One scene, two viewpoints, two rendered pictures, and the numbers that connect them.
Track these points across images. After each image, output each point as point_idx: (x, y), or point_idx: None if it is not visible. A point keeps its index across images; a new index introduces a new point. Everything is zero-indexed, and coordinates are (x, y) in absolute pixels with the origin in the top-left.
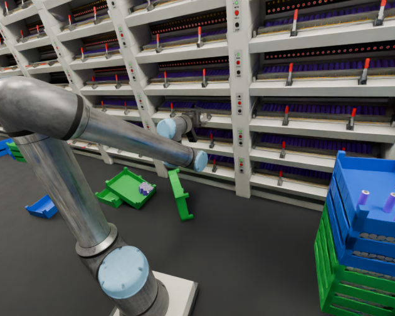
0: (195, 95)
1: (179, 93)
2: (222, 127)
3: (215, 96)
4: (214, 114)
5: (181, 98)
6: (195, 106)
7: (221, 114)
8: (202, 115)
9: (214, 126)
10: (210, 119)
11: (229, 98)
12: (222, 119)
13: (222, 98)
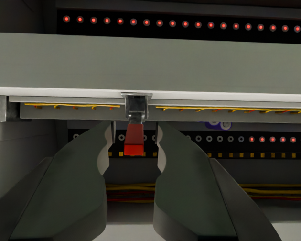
0: (224, 135)
1: (284, 234)
2: (25, 41)
3: (146, 131)
4: (110, 107)
5: (286, 124)
6: (223, 122)
7: (74, 108)
8: (182, 104)
9: (86, 43)
10: (118, 94)
11: (92, 126)
12: (45, 93)
13: (118, 124)
